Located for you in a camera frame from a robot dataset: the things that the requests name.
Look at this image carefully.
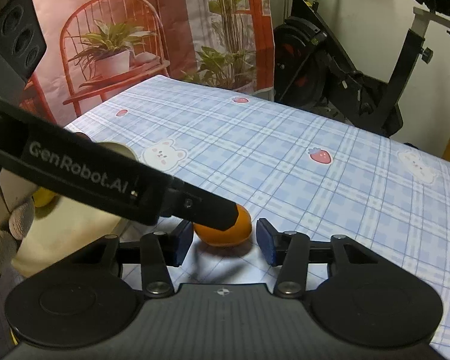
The small orange kumquat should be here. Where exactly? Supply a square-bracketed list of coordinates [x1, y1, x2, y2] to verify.
[193, 205, 252, 247]

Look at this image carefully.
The yellow lemon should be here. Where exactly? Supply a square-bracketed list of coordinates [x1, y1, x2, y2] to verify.
[31, 187, 57, 208]

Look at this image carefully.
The gloved left hand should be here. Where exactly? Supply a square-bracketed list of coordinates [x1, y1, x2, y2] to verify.
[0, 168, 37, 276]

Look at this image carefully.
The blue plaid tablecloth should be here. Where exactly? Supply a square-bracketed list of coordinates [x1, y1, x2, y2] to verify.
[68, 76, 450, 359]

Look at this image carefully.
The cream round plate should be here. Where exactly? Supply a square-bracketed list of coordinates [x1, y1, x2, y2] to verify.
[11, 140, 141, 278]

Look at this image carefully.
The printed room backdrop curtain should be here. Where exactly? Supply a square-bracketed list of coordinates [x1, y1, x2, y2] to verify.
[20, 0, 274, 125]

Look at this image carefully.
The black exercise bike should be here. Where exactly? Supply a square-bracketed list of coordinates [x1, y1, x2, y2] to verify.
[274, 0, 450, 137]

